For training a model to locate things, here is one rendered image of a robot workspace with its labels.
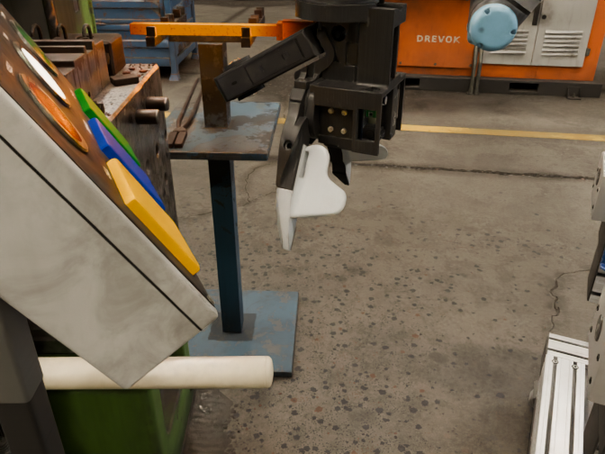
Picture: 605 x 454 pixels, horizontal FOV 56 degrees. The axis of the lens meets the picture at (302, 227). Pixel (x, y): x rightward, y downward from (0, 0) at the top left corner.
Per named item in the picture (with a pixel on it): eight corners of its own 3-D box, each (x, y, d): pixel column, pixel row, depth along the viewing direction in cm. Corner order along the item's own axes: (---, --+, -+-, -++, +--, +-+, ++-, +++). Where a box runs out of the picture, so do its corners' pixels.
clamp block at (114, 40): (127, 66, 116) (121, 32, 113) (115, 77, 109) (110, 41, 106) (67, 66, 116) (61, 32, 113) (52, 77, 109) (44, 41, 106)
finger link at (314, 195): (327, 258, 46) (354, 147, 46) (260, 242, 48) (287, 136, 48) (338, 262, 48) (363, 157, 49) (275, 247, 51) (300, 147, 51)
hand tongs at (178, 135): (195, 80, 188) (195, 77, 187) (208, 80, 188) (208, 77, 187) (164, 148, 135) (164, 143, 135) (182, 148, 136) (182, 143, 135)
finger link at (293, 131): (285, 186, 46) (311, 83, 47) (268, 183, 47) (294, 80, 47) (304, 197, 51) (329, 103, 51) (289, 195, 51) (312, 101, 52)
